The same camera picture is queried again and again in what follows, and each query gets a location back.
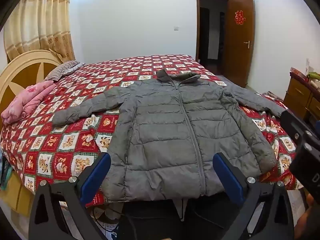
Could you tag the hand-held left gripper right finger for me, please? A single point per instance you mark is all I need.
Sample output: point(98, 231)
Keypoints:
point(228, 177)

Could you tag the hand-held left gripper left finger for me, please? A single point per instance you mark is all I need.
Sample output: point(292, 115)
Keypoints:
point(96, 177)

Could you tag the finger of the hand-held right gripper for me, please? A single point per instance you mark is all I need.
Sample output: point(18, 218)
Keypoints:
point(293, 126)

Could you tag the grey puffer jacket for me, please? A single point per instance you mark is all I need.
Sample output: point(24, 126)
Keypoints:
point(162, 130)

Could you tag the person's right hand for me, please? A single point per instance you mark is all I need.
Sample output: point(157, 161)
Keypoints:
point(303, 222)

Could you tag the wooden dresser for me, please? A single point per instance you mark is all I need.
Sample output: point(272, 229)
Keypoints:
point(297, 95)

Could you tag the crumpled cloth pile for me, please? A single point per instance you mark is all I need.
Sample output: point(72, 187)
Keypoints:
point(272, 97)

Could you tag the red checked printed bedspread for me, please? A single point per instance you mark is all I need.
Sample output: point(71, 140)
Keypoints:
point(75, 142)

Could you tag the green item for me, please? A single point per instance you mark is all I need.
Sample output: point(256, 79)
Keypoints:
point(313, 75)

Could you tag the red box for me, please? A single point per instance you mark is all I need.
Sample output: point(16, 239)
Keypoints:
point(297, 71)

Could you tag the brown wooden door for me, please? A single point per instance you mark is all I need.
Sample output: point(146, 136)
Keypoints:
point(238, 55)

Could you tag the teal cloth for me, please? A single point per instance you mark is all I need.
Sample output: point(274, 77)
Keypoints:
point(6, 175)

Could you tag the pink folded blanket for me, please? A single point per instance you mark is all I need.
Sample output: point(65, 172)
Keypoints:
point(27, 100)

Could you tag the striped pillow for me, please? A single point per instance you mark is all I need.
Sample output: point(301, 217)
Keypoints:
point(63, 70)

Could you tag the red paper door decoration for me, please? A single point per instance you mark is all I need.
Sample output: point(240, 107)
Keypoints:
point(239, 17)

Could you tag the cream wooden bed headboard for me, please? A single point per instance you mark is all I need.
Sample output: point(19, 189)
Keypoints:
point(22, 75)

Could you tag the beige patterned curtain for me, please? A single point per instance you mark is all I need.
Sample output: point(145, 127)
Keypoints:
point(42, 22)

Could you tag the dark wooden door frame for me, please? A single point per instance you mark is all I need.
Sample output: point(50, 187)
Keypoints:
point(198, 30)

